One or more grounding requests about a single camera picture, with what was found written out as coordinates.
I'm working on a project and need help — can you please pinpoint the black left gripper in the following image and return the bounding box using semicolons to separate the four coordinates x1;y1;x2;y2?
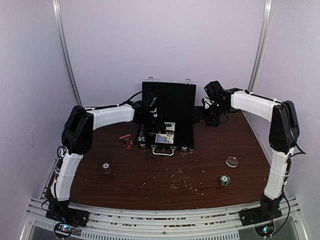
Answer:
139;113;167;133

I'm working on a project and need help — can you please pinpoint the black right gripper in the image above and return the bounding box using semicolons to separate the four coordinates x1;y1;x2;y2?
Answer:
193;101;229;126

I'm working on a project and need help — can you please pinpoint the triangular all-in button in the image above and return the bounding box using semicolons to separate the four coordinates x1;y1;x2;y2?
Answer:
119;134;131;143

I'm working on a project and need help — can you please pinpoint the black poker set case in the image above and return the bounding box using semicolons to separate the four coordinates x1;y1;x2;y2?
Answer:
134;81;197;157

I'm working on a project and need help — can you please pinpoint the clear round dealer button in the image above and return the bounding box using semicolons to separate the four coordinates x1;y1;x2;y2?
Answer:
225;156;239;168

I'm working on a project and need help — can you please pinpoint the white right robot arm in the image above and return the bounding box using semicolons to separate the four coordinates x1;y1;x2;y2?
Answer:
193;85;300;201

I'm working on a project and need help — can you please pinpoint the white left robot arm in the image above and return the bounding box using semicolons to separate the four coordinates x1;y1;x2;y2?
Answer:
47;102;166;222

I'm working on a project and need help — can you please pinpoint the left row of poker chips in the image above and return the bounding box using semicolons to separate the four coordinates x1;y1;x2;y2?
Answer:
136;129;146;144

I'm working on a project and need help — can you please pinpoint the white card deck box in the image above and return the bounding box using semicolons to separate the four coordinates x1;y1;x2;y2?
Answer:
164;122;176;132

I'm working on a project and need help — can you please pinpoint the blue yellow card deck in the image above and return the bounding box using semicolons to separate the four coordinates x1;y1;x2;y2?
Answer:
155;133;174;144

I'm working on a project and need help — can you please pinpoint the green right poker chip stack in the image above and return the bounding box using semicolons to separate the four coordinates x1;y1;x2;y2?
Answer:
219;174;231;187

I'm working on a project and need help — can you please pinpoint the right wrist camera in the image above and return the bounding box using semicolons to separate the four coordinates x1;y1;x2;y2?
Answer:
204;80;224;100

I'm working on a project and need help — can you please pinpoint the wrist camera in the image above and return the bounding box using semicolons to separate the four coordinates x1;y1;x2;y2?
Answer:
204;80;224;100
142;92;160;118

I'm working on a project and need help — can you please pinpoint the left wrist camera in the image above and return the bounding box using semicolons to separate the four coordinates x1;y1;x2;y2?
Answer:
142;92;160;118

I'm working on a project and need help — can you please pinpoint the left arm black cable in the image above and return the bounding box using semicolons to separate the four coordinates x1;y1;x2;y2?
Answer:
117;90;151;108

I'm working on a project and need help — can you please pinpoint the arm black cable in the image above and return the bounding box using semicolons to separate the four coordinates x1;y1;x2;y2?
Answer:
117;90;151;108
282;129;307;237

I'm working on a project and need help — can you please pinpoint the right aluminium frame post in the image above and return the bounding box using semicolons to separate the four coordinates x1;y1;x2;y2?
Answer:
247;0;274;92

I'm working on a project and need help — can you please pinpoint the aluminium frame post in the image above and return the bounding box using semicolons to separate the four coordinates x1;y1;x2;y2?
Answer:
52;0;83;106
247;0;274;92

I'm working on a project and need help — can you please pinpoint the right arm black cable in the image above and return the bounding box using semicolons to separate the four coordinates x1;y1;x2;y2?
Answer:
282;129;307;237

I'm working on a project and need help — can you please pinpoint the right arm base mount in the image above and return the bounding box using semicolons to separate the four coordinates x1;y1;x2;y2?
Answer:
239;194;282;238

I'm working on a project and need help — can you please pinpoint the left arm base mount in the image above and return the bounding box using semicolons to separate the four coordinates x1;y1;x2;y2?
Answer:
45;193;90;239

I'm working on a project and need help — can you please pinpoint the left aluminium frame post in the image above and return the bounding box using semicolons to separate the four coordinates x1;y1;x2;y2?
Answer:
52;0;83;106

